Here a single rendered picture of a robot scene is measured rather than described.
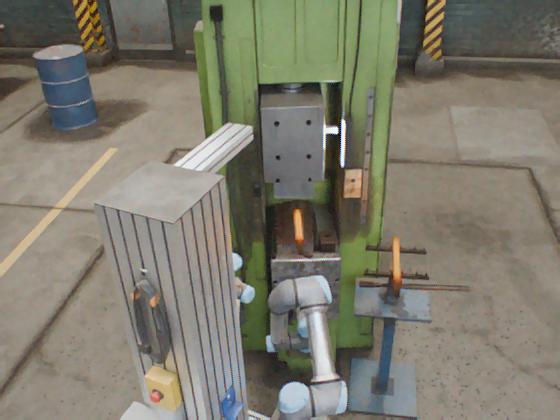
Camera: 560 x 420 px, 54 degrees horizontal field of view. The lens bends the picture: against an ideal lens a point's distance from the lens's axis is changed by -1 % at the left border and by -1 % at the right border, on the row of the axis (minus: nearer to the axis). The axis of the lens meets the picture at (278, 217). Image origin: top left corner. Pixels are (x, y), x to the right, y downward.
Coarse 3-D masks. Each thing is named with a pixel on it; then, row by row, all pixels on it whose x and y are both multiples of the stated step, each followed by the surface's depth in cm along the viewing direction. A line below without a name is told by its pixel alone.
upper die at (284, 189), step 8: (280, 184) 279; (288, 184) 279; (296, 184) 279; (304, 184) 279; (312, 184) 279; (280, 192) 282; (288, 192) 282; (296, 192) 282; (304, 192) 282; (312, 192) 282
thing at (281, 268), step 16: (272, 208) 342; (320, 208) 340; (320, 224) 326; (336, 240) 312; (288, 256) 301; (304, 256) 301; (320, 256) 300; (336, 256) 300; (272, 272) 303; (288, 272) 303; (336, 288) 310; (336, 304) 316
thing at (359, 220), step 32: (352, 0) 244; (384, 0) 244; (352, 32) 251; (384, 32) 252; (352, 64) 260; (384, 64) 261; (352, 96) 268; (384, 96) 269; (352, 128) 278; (384, 128) 279; (352, 160) 288; (384, 160) 289; (384, 192) 299; (352, 224) 310; (352, 256) 322; (352, 288) 336; (352, 320) 351
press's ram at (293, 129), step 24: (264, 96) 269; (288, 96) 268; (312, 96) 267; (264, 120) 260; (288, 120) 260; (312, 120) 260; (264, 144) 267; (288, 144) 267; (312, 144) 267; (264, 168) 274; (288, 168) 274; (312, 168) 274
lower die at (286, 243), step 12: (276, 204) 333; (288, 204) 331; (300, 204) 329; (276, 216) 323; (288, 216) 320; (276, 228) 312; (288, 228) 310; (276, 240) 303; (288, 240) 301; (312, 240) 300; (288, 252) 303
